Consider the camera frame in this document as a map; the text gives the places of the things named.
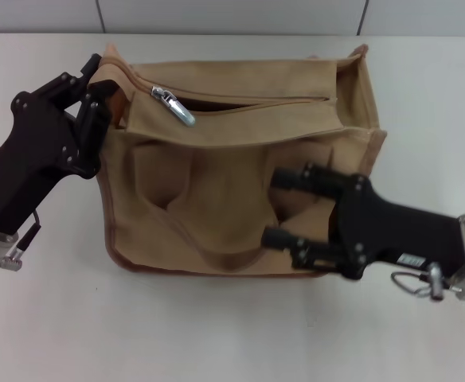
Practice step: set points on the khaki canvas food bag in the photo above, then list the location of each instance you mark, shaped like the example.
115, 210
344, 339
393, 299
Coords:
224, 191

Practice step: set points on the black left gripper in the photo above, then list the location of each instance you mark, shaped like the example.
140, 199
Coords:
29, 151

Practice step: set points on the silver metal zipper pull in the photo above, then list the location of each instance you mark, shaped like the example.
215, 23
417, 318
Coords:
174, 107

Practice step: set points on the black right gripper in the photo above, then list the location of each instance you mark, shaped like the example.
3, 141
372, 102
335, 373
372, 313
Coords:
391, 235

